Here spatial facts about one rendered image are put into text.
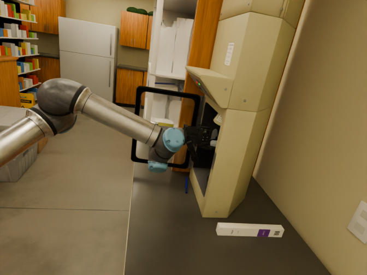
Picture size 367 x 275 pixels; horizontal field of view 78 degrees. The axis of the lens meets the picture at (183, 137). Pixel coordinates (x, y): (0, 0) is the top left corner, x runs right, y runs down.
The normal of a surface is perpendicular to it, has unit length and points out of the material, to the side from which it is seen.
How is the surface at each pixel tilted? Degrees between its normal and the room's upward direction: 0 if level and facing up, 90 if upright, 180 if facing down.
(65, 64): 90
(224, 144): 90
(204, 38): 90
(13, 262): 0
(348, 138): 90
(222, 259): 0
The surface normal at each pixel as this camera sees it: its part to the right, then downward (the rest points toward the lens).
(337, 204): -0.98, -0.09
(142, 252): 0.15, -0.92
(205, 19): 0.15, 0.38
